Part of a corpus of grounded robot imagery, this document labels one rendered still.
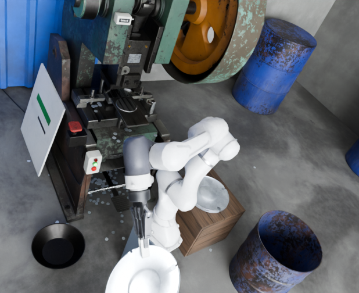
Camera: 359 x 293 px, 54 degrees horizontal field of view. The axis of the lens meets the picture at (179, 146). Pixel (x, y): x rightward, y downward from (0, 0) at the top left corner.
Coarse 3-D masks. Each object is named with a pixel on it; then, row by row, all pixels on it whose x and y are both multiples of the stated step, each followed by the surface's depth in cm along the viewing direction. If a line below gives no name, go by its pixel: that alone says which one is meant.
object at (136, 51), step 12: (132, 36) 182; (144, 36) 186; (132, 48) 182; (144, 48) 186; (132, 60) 188; (144, 60) 192; (108, 72) 200; (132, 72) 194; (120, 84) 194; (132, 84) 196
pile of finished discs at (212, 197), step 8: (208, 176) 241; (200, 184) 234; (208, 184) 236; (216, 184) 239; (200, 192) 228; (208, 192) 230; (216, 192) 232; (224, 192) 236; (200, 200) 224; (208, 200) 226; (216, 200) 228; (224, 200) 230; (200, 208) 221; (208, 208) 221; (216, 208) 223; (224, 208) 226
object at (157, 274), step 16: (128, 256) 119; (160, 256) 126; (112, 272) 116; (128, 272) 119; (144, 272) 122; (160, 272) 126; (176, 272) 130; (112, 288) 116; (128, 288) 119; (144, 288) 122; (160, 288) 126; (176, 288) 130
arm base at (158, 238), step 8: (152, 216) 181; (152, 224) 180; (160, 224) 177; (168, 224) 178; (176, 224) 183; (152, 232) 181; (160, 232) 178; (168, 232) 178; (176, 232) 181; (152, 240) 181; (160, 240) 180; (168, 240) 178; (176, 240) 182; (168, 248) 180
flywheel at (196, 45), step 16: (192, 0) 192; (208, 0) 187; (224, 0) 177; (192, 16) 194; (208, 16) 189; (224, 16) 178; (192, 32) 202; (224, 32) 175; (176, 48) 215; (192, 48) 204; (208, 48) 192; (224, 48) 176; (176, 64) 214; (192, 64) 200; (208, 64) 189
